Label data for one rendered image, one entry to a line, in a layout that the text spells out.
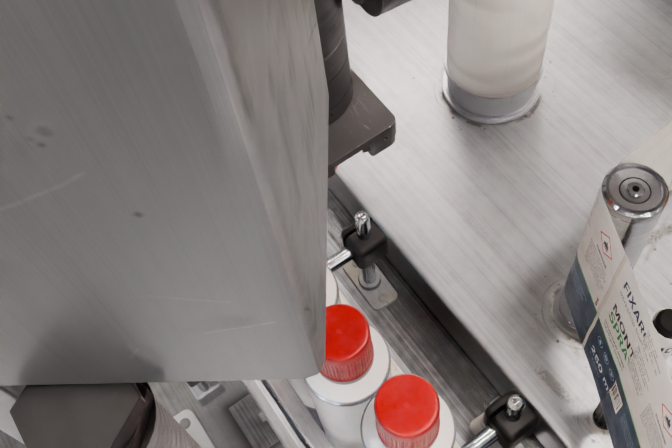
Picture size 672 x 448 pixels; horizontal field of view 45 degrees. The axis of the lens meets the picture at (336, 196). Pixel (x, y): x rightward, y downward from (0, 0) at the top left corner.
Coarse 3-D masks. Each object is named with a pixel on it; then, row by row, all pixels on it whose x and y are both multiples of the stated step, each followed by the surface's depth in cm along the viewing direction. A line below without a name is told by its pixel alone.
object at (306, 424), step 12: (276, 384) 54; (288, 384) 54; (276, 396) 55; (288, 396) 54; (288, 408) 53; (300, 408) 53; (300, 420) 53; (312, 420) 53; (300, 432) 53; (312, 432) 52; (312, 444) 52; (324, 444) 52
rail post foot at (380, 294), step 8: (352, 264) 73; (352, 272) 72; (360, 272) 72; (376, 272) 71; (352, 280) 72; (360, 280) 71; (376, 280) 71; (384, 280) 72; (360, 288) 71; (368, 288) 71; (376, 288) 71; (384, 288) 71; (392, 288) 71; (368, 296) 71; (376, 296) 71; (384, 296) 71; (392, 296) 71; (376, 304) 70; (384, 304) 70
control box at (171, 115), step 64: (0, 0) 9; (64, 0) 9; (128, 0) 9; (192, 0) 9; (256, 0) 12; (0, 64) 10; (64, 64) 10; (128, 64) 10; (192, 64) 10; (256, 64) 12; (320, 64) 23; (0, 128) 11; (64, 128) 11; (128, 128) 11; (192, 128) 11; (256, 128) 12; (320, 128) 22; (0, 192) 13; (64, 192) 13; (128, 192) 13; (192, 192) 13; (256, 192) 13; (320, 192) 21; (0, 256) 15; (64, 256) 15; (128, 256) 15; (192, 256) 15; (256, 256) 14; (320, 256) 20; (0, 320) 17; (64, 320) 17; (128, 320) 17; (192, 320) 17; (256, 320) 17; (320, 320) 20; (0, 384) 21
